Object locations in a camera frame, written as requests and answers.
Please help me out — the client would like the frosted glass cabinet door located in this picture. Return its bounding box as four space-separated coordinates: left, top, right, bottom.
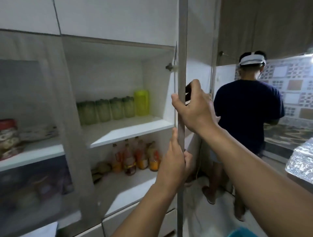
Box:
0 29 104 237

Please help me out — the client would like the foil covered counter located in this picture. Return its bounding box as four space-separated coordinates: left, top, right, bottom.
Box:
285 137 313 185

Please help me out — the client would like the person's right forearm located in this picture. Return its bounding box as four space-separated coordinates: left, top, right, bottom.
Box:
196 122 313 237

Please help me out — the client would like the patterned white dish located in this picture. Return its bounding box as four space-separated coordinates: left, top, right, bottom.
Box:
20 125 59 142

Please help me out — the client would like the yellow sauce bottle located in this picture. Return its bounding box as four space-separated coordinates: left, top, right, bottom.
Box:
147 141 161 172

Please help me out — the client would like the white kitchen cabinet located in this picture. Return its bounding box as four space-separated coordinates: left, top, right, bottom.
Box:
0 0 218 237

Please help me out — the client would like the grey framed cabinet door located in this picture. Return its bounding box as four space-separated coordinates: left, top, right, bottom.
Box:
173 0 189 237

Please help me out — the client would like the person's right hand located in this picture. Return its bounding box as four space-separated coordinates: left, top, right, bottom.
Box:
171 79 220 138

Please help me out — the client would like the yellow plastic container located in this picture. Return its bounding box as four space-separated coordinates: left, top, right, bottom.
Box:
134 90 150 116

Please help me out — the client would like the white head band camera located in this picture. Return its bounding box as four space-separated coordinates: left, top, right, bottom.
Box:
238 54 267 67

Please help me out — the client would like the red snack packet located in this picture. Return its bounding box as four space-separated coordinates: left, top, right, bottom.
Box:
0 119 23 161

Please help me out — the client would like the glass jar with green lid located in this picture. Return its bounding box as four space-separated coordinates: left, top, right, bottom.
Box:
122 96 135 118
96 99 112 122
109 97 124 120
77 101 99 125

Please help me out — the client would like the brown wall cabinet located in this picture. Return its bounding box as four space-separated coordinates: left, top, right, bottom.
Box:
217 0 313 67

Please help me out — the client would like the person's left forearm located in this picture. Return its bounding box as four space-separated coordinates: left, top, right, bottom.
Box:
111 179 182 237

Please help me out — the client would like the crumpled green bag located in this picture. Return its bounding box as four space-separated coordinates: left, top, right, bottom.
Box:
91 162 112 183

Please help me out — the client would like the metal door hinge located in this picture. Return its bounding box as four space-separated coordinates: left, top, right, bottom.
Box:
165 62 180 72

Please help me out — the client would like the black door handle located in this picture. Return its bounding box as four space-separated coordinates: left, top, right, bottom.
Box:
185 83 194 106

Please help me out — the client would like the white cabinet drawer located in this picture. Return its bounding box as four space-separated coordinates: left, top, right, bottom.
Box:
102 208 177 237

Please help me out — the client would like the teal cloth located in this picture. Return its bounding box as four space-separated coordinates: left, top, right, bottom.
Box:
225 227 258 237

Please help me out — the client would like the orange sauce bottle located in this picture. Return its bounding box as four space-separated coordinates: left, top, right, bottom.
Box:
112 144 123 173
134 137 149 170

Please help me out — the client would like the dark red sauce bottle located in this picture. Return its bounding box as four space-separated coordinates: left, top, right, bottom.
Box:
123 139 136 176

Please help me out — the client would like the person's left hand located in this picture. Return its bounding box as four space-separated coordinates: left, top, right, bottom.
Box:
156 128 194 194

